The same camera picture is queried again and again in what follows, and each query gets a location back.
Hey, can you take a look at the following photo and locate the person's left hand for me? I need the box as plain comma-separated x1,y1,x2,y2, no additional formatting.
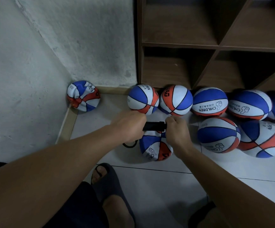
110,110,148,145

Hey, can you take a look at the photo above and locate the person's right hand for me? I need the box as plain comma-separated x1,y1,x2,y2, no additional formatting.
165,115,195,157

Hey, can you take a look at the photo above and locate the black hand pump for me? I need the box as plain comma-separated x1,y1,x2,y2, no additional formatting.
122,121,168,149

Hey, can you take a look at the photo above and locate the brown wooden cubby shelf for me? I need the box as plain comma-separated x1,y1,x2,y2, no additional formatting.
135,0,275,94

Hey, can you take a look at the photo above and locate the person's left forearm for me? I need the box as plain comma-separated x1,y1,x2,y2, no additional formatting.
0,128,126,228

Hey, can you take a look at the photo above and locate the person's right forearm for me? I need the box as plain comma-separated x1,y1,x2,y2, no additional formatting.
178,145,275,228

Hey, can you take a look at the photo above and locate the person's left foot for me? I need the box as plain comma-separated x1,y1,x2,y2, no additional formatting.
92,166,134,228

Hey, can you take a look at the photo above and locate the beige baseboard strip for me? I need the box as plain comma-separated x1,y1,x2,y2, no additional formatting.
97,86,132,95
55,106,79,144

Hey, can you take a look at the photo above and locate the black sandal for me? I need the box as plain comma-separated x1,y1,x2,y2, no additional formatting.
189,202,216,228
90,162,137,228

